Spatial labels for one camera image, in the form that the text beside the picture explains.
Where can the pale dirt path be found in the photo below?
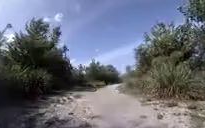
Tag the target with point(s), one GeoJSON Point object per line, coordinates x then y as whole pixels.
{"type": "Point", "coordinates": [106, 106]}

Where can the row of trees and bushes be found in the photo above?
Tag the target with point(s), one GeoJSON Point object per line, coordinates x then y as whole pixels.
{"type": "Point", "coordinates": [33, 63]}

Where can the stony verge with dry grass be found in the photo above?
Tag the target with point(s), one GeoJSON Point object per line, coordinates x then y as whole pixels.
{"type": "Point", "coordinates": [46, 106]}

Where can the row of green bushes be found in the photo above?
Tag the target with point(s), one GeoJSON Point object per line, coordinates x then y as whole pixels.
{"type": "Point", "coordinates": [173, 63]}

